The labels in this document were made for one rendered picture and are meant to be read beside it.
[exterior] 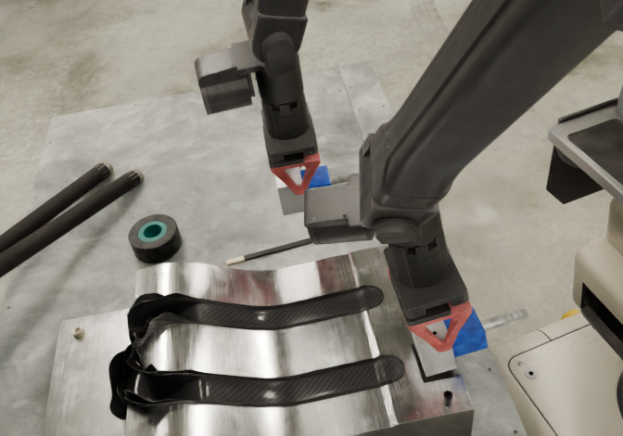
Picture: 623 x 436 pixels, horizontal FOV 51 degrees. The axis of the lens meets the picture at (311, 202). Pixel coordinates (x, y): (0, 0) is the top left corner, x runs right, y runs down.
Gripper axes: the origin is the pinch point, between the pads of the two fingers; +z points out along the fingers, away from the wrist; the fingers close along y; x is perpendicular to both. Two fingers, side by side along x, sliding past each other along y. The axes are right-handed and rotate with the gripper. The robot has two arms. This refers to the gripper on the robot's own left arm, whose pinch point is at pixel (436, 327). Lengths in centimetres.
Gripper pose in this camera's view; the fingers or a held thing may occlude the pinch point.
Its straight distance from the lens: 75.6
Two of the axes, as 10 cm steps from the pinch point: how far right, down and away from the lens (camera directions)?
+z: 2.6, 7.9, 5.6
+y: 1.3, 5.4, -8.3
